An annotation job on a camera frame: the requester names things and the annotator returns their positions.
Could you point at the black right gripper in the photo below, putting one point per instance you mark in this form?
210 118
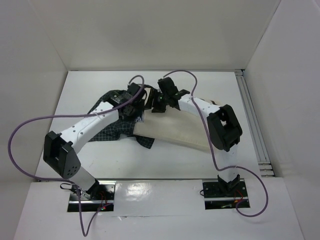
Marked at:
157 103

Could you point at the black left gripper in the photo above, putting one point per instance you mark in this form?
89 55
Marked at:
139 115

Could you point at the dark grid-pattern pillowcase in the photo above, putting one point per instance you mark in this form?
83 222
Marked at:
125 126

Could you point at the cream pillow with bear print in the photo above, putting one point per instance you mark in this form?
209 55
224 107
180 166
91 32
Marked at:
174 126

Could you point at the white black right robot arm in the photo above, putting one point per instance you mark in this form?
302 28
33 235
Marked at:
221 126

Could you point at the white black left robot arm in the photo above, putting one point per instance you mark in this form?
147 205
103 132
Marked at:
115 113

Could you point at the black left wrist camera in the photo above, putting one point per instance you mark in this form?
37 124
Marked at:
134 89

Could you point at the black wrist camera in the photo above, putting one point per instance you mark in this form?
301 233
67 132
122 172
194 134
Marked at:
167 86
134 89

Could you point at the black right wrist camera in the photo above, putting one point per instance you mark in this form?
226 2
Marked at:
167 86

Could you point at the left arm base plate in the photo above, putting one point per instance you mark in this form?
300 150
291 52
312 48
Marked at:
102 198

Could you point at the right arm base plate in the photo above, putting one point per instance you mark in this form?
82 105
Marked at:
215 199

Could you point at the aluminium frame rail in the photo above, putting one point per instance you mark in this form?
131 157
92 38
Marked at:
263 159

